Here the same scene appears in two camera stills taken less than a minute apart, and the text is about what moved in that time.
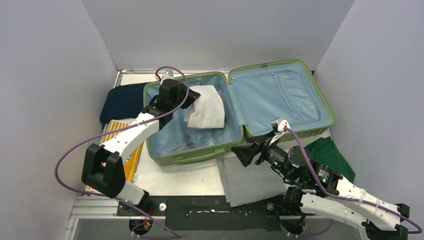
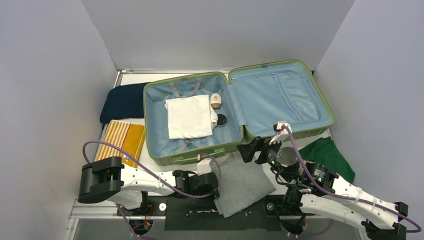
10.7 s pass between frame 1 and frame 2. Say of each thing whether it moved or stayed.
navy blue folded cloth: stayed
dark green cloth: stayed
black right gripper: stayed
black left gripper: moved
